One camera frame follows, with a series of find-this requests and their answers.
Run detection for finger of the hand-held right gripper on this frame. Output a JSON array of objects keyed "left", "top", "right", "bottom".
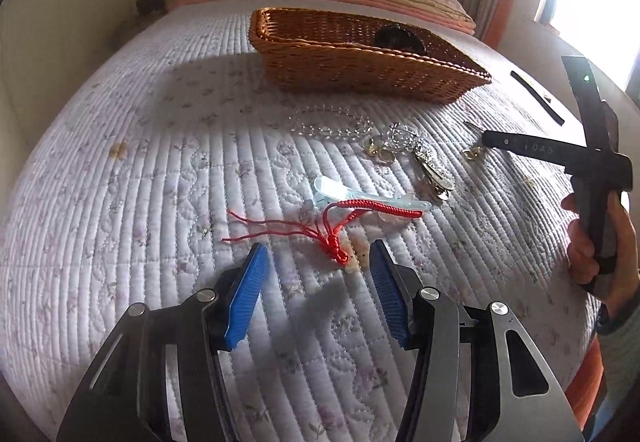
[{"left": 481, "top": 130, "right": 587, "bottom": 167}]

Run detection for black flat strip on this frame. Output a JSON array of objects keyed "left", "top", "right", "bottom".
[{"left": 509, "top": 70, "right": 566, "bottom": 127}]

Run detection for person's right forearm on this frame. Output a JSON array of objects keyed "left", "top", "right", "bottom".
[{"left": 594, "top": 293, "right": 640, "bottom": 428}]

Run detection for clear plastic hair clip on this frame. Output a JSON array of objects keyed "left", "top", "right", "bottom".
[{"left": 310, "top": 175, "right": 434, "bottom": 215}]

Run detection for dark round hair accessory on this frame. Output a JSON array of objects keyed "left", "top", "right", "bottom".
[{"left": 375, "top": 23, "right": 429, "bottom": 55}]

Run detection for brown wicker basket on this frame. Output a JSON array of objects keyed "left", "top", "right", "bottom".
[{"left": 249, "top": 8, "right": 494, "bottom": 105}]

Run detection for red cord bracelet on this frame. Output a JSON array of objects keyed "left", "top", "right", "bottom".
[{"left": 221, "top": 200, "right": 422, "bottom": 267}]

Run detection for silver rhinestone hair clip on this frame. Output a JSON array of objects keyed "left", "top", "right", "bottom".
[{"left": 412, "top": 147, "right": 457, "bottom": 203}]

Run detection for person's right hand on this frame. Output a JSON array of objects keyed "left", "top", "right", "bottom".
[{"left": 560, "top": 189, "right": 640, "bottom": 319}]

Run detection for orange bed skirt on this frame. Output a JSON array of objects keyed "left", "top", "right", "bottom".
[{"left": 564, "top": 337, "right": 608, "bottom": 423}]

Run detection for crystal and gold jewelry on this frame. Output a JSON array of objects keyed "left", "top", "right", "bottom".
[{"left": 367, "top": 122, "right": 427, "bottom": 161}]

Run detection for white quilted floral bedspread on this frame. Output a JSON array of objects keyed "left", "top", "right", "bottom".
[{"left": 0, "top": 0, "right": 603, "bottom": 442}]

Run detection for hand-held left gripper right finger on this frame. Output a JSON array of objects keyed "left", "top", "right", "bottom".
[{"left": 368, "top": 239, "right": 586, "bottom": 442}]

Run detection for clear bead necklace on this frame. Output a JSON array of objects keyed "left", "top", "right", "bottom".
[{"left": 287, "top": 104, "right": 377, "bottom": 141}]

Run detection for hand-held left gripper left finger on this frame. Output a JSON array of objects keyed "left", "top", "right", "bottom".
[{"left": 57, "top": 242, "right": 271, "bottom": 442}]

